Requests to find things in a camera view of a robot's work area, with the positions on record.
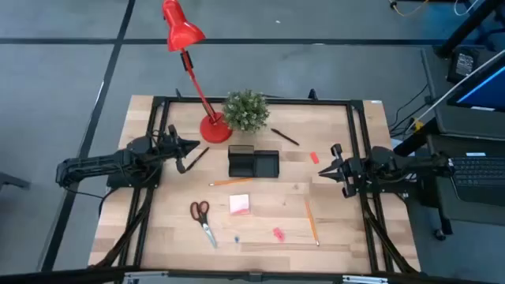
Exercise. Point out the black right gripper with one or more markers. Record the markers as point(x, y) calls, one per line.
point(349, 173)

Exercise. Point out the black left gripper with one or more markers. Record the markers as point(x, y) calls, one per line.
point(173, 148)

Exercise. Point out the black pen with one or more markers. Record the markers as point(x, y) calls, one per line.
point(197, 158)
point(285, 137)

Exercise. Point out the red rectangular eraser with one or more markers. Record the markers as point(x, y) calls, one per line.
point(314, 158)

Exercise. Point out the orange pencil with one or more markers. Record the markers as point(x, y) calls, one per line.
point(311, 223)
point(230, 181)

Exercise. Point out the pink sticky note pad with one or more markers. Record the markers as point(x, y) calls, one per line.
point(239, 204)

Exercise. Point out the red and black scissors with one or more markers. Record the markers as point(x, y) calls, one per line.
point(205, 226)

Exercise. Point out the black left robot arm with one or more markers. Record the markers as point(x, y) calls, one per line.
point(94, 163)

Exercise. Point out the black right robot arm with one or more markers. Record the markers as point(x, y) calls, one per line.
point(394, 161)

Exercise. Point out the black mesh desk organizer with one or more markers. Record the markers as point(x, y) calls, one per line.
point(266, 163)

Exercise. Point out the green potted plant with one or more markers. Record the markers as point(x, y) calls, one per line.
point(246, 110)

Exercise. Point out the pink wedge eraser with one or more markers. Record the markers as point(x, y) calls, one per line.
point(278, 234)

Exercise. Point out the red desk lamp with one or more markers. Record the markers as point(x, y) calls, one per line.
point(181, 31)

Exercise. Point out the black caster wheel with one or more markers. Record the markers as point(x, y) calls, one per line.
point(440, 234)

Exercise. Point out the black side desk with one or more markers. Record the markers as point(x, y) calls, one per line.
point(465, 124)

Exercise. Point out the white rod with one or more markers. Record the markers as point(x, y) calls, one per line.
point(453, 92)

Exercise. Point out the black laptop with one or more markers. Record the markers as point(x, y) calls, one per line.
point(479, 173)

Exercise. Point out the black power adapter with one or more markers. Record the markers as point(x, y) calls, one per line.
point(464, 63)

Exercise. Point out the computer monitor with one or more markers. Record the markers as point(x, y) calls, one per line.
point(489, 90)

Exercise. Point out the grey chair leg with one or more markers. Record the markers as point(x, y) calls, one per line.
point(12, 180)

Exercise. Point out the black stand pole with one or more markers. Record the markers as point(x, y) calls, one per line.
point(465, 29)

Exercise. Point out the black aluminium table frame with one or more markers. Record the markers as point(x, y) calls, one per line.
point(315, 102)

